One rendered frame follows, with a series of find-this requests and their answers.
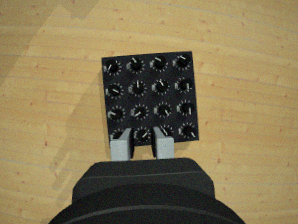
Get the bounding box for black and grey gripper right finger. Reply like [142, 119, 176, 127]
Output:
[151, 127, 174, 159]

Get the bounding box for black knob box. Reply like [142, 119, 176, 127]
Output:
[101, 51, 199, 148]

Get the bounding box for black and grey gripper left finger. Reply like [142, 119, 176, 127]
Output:
[110, 128, 135, 161]

